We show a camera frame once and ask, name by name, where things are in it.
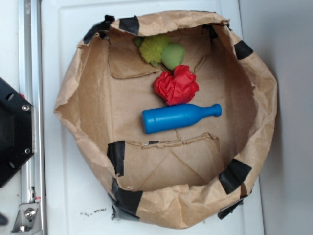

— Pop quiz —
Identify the blue plastic bottle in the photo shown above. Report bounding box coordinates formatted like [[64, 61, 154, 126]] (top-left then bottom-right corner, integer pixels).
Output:
[[141, 104, 222, 134]]

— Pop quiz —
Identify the brown paper bag bin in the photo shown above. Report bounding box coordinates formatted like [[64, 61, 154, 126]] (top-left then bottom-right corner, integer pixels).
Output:
[[55, 10, 277, 229]]

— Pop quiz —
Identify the red crumpled paper ball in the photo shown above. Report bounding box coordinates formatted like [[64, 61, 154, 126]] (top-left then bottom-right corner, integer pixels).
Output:
[[153, 65, 200, 106]]

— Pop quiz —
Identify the green fuzzy plush toy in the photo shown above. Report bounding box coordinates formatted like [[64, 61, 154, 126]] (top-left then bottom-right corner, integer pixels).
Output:
[[133, 34, 185, 71]]

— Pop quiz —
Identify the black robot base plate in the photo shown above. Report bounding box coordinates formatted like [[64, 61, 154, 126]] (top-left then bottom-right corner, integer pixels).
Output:
[[0, 79, 34, 188]]

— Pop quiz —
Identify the aluminium frame rail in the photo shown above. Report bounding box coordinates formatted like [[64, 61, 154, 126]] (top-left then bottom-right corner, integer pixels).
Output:
[[18, 0, 47, 235]]

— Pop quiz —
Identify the metal corner bracket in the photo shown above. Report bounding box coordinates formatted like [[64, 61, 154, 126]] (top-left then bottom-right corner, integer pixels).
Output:
[[10, 203, 42, 235]]

